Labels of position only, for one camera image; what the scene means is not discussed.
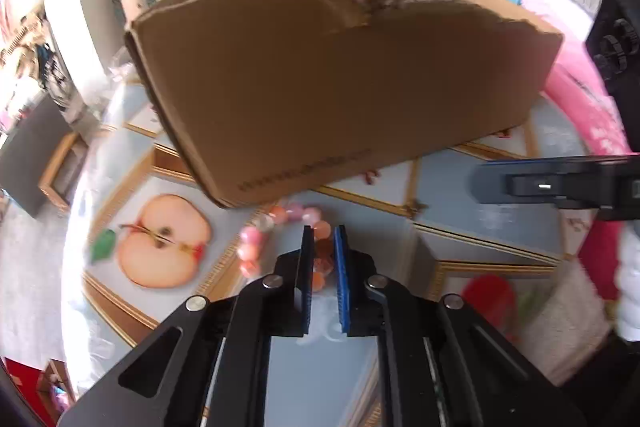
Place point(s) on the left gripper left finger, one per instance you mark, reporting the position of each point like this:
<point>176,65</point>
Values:
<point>296,268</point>

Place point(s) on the wooden framed stool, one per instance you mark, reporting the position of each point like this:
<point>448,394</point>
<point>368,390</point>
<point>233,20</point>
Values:
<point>59,179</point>

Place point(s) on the pile of clothes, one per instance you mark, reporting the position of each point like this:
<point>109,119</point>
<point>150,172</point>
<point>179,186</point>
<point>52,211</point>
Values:
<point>31,67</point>

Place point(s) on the fruit pattern bed sheet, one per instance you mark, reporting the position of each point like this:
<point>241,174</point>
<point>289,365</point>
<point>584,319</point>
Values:
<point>151,268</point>

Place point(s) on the brown cardboard box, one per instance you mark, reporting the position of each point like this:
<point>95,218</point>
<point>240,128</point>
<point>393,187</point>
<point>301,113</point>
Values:
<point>268,98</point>

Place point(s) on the dark grey cabinet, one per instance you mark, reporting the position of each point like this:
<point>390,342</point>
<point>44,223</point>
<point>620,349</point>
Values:
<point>26,154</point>

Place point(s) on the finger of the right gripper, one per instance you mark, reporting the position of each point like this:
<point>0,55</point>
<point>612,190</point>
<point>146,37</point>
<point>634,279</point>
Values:
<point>500,181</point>

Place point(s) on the white gloved hand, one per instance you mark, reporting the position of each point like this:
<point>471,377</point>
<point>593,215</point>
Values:
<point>627,280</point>

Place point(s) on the black camera box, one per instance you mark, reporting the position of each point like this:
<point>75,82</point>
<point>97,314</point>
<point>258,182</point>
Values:
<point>613,46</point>

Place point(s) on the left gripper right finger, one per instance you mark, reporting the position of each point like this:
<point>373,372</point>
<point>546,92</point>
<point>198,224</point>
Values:
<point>358,313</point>

